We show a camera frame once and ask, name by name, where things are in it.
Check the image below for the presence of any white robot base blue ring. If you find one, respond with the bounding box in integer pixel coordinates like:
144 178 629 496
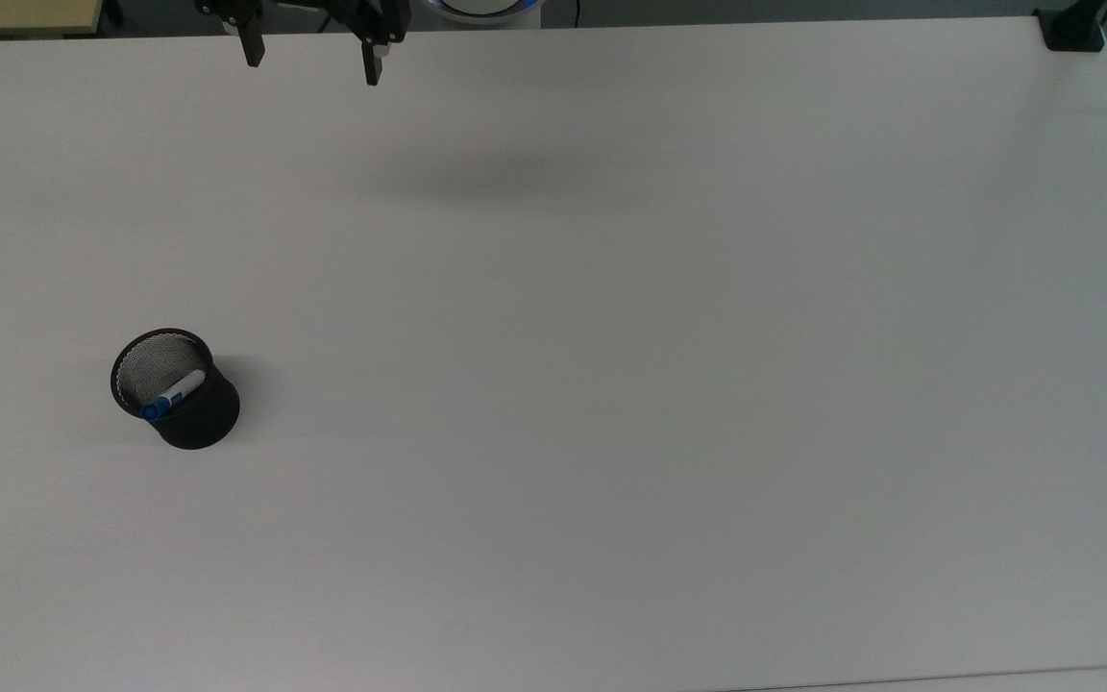
427 0 543 28

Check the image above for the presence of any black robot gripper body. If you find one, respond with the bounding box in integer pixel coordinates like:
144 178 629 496
195 0 411 46

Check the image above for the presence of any blue and white marker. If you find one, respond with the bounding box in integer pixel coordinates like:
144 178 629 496
140 369 208 422

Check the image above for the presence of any yellow wooden table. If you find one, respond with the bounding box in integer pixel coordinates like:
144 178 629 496
0 0 105 39

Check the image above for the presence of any black mesh pen cup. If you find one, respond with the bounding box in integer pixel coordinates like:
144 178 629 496
110 328 241 451

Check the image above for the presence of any black table clamp mount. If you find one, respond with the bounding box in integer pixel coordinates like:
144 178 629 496
1034 0 1107 53

